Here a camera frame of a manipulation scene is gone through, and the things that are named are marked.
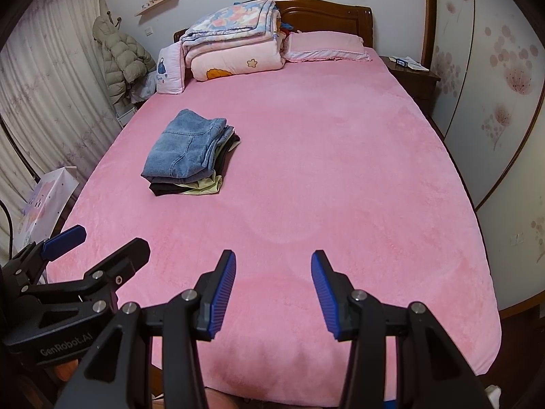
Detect floral sliding wardrobe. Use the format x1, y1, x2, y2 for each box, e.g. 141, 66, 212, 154
423, 0, 545, 312

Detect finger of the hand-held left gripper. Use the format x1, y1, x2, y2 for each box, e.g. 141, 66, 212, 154
80, 238, 152, 313
9, 224, 88, 281

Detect blue denim jacket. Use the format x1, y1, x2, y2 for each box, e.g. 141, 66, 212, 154
140, 109, 235, 184

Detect wooden wall shelf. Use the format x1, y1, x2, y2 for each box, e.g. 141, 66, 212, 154
134, 0, 181, 18

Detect beige puffer jacket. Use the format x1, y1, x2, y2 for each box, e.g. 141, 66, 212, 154
93, 15, 156, 105

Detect white papers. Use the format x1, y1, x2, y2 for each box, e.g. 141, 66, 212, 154
398, 55, 430, 72

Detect folded pink quilt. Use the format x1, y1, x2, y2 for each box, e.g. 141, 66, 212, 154
187, 36, 286, 81

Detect green and black garment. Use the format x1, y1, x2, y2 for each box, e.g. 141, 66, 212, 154
148, 134, 241, 198

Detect bed with pink sheet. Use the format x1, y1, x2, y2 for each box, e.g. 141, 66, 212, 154
45, 0, 503, 405

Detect folded floral quilt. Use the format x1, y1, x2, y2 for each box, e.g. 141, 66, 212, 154
181, 0, 282, 58

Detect black cable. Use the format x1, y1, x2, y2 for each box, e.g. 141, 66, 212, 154
0, 198, 15, 260

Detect small pink printed cushion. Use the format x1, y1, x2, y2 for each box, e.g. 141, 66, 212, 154
155, 43, 187, 94

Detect pale patterned curtain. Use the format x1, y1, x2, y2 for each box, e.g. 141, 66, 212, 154
0, 0, 128, 239

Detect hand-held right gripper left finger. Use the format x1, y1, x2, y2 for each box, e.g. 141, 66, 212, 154
55, 249, 237, 409

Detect wooden nightstand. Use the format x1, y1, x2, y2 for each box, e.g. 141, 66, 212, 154
379, 55, 441, 118

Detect white printed gift bag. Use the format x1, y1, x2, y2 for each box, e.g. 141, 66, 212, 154
17, 166, 80, 256

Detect wooden headboard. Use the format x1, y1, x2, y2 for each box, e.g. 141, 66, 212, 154
172, 0, 374, 49

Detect pink pillow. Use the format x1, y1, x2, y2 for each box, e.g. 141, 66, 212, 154
283, 31, 373, 64

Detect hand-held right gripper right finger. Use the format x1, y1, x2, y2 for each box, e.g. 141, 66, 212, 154
311, 249, 488, 409

